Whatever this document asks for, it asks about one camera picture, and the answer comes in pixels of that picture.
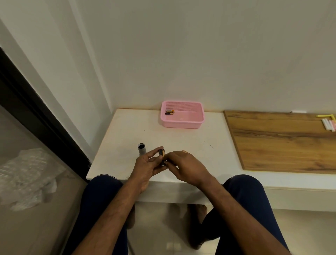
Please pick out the yellow chalk stick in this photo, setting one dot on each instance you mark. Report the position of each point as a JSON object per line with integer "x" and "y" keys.
{"x": 324, "y": 115}

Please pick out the black battery holder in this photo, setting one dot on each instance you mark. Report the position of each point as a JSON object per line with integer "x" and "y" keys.
{"x": 160, "y": 157}

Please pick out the person's left hand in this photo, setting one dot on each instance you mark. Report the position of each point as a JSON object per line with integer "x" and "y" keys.
{"x": 143, "y": 170}

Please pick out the pink chalk stick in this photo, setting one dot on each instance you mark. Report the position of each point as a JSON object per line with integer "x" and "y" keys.
{"x": 334, "y": 125}

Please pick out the person's left forearm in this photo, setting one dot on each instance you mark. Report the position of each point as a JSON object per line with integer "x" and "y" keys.
{"x": 110, "y": 218}

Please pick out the black door frame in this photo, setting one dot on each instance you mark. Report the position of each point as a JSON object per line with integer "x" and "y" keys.
{"x": 39, "y": 118}

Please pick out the person's right foot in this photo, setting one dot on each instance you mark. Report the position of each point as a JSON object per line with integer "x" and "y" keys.
{"x": 201, "y": 213}

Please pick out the person's left leg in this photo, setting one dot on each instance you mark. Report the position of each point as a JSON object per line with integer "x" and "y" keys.
{"x": 99, "y": 194}

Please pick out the wood-grain board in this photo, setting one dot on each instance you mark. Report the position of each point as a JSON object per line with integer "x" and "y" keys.
{"x": 283, "y": 142}

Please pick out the person's right hand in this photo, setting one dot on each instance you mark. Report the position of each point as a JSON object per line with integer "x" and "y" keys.
{"x": 189, "y": 168}

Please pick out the clear bubble wrap sheet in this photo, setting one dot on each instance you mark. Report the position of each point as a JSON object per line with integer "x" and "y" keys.
{"x": 26, "y": 178}

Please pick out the grey flashlight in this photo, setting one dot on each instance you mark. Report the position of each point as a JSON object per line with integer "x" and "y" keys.
{"x": 141, "y": 150}

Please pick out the copper-coloured old battery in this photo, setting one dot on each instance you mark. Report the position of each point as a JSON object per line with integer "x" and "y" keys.
{"x": 163, "y": 153}

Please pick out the pink plastic basket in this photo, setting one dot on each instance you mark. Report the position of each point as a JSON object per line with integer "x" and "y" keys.
{"x": 182, "y": 119}

